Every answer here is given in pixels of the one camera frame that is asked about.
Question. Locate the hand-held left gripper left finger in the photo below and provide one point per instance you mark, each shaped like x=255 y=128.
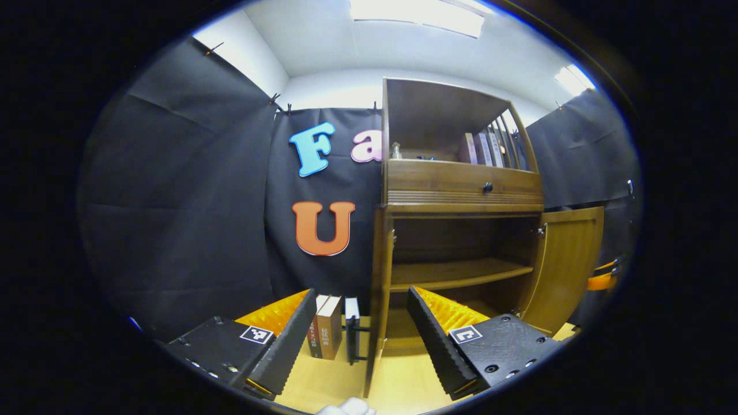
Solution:
x=285 y=346

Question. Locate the wooden double-door shoe cabinet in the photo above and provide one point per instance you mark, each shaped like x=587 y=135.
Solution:
x=455 y=178

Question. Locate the brown book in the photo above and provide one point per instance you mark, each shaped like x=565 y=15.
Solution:
x=331 y=334

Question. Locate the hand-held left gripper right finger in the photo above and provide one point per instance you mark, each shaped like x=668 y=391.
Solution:
x=438 y=346

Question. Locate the wooden inner shelf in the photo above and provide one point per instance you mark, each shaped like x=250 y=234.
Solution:
x=461 y=274

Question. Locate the small glass bottle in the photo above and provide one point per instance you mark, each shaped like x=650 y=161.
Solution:
x=396 y=152

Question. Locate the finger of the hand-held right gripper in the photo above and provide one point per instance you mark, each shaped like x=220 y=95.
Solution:
x=602 y=282
x=608 y=265

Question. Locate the red and white book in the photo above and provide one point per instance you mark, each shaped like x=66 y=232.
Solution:
x=314 y=328

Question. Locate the ceiling light panel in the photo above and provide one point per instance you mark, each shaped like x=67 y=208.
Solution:
x=415 y=14
x=573 y=79

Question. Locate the wooden cabinet door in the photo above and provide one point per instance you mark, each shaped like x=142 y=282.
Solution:
x=568 y=265
x=377 y=288

